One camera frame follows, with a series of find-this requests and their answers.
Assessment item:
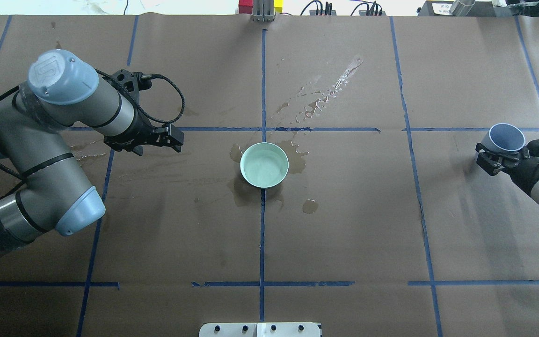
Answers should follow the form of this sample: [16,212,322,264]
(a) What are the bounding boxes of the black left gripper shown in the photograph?
[103,70,185,156]

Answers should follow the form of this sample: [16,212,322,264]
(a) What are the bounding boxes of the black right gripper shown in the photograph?
[475,140,539,194]

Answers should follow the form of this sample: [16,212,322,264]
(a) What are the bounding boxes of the light blue cup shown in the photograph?
[475,123,526,161]

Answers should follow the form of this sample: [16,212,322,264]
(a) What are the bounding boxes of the mint green bowl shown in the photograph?
[240,142,290,189]

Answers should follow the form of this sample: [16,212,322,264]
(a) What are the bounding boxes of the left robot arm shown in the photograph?
[0,49,184,257]

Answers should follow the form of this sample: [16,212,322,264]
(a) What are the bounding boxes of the red blue yellow blocks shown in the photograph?
[236,0,284,15]

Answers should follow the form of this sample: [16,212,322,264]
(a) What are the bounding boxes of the metal cylinder weight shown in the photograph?
[449,0,476,17]

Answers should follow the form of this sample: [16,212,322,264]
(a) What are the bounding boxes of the black power connector strip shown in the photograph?
[293,0,385,16]

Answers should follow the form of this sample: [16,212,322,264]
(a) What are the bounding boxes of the aluminium frame post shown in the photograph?
[251,0,276,22]

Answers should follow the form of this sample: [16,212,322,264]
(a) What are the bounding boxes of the white pedestal column base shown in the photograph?
[198,322,323,337]

